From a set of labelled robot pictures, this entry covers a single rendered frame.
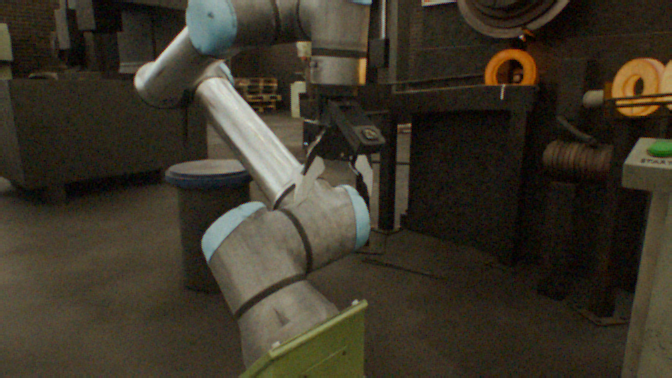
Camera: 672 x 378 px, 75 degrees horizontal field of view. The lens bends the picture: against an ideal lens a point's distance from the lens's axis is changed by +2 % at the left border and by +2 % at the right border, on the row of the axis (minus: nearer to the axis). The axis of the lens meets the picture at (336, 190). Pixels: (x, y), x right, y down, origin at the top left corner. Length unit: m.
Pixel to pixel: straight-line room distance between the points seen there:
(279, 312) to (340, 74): 0.40
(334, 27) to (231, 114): 0.51
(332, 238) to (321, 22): 0.41
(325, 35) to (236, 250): 0.40
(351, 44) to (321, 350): 0.50
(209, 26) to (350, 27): 0.21
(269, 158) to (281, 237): 0.25
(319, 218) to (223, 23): 0.40
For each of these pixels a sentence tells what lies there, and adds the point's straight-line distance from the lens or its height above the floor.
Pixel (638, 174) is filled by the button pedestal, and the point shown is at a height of 0.56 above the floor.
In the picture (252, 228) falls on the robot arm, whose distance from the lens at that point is 0.82.
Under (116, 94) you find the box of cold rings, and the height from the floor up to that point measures 0.65.
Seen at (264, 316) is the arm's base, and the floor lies 0.33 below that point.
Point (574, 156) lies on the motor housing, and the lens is 1.56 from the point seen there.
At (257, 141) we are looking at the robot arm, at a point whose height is 0.58.
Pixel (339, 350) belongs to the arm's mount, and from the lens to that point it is 0.82.
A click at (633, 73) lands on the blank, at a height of 0.74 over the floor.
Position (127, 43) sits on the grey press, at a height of 1.05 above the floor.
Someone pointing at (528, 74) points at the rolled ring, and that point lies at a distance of 1.79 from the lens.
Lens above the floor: 0.72
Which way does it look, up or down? 14 degrees down
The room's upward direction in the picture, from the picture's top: straight up
